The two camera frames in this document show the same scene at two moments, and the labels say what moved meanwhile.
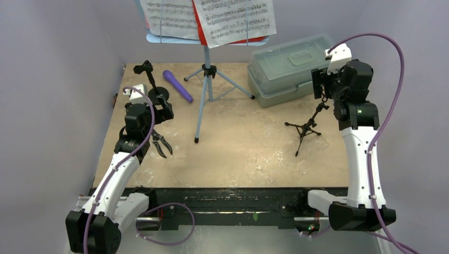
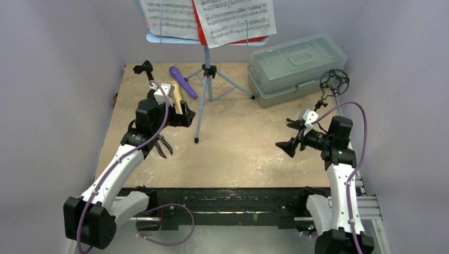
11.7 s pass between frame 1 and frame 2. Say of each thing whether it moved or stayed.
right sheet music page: stayed
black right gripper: moved
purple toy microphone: moved
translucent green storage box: stayed
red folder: stayed
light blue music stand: stayed
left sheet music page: stayed
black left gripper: moved
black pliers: stayed
